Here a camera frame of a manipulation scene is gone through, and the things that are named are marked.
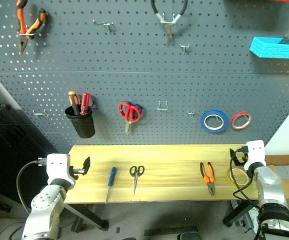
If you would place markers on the black plastic tool cup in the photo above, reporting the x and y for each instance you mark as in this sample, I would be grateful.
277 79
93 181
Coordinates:
83 125

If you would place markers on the grey metal pegboard wall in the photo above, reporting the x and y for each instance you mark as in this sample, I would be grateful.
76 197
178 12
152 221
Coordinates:
144 80

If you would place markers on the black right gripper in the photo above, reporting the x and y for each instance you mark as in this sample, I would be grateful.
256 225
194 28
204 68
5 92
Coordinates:
244 156

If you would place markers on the cyan plastic storage bin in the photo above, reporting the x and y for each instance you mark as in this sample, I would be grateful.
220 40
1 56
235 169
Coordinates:
272 48

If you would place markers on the thin silver pegboard hook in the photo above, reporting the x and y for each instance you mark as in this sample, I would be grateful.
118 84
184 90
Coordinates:
191 114

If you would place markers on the long silver pegboard hook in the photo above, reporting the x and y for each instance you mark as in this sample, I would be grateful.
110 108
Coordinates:
107 25

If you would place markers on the orange black combination pliers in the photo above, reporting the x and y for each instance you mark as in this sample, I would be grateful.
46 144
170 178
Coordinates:
209 178

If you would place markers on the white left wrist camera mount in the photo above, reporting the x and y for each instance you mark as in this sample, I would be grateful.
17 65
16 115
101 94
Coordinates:
58 167

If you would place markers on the flat silver pegboard hook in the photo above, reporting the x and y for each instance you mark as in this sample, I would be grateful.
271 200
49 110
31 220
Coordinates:
41 114

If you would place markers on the orange black needle-nose pliers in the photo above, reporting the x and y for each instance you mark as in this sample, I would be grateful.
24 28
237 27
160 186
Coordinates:
23 22

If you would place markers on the small silver pegboard hook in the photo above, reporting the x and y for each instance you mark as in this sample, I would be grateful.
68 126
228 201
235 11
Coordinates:
184 47

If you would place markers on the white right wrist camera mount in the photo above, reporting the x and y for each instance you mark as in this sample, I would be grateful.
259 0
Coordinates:
255 151

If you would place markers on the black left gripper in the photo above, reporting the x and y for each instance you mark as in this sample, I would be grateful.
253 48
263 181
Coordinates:
76 172

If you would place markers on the clear yellowish tape roll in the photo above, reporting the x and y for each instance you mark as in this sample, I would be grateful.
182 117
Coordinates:
230 178

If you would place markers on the blue tape roll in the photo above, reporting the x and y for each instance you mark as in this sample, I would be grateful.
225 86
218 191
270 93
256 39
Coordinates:
204 125

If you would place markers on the black metal table leg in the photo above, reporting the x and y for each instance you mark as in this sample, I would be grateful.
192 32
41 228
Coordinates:
237 212
89 216

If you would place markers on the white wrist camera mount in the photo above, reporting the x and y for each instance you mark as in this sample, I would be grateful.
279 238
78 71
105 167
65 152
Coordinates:
255 151
58 167

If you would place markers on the red tape roll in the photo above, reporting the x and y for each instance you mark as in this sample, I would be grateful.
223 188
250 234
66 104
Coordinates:
234 123

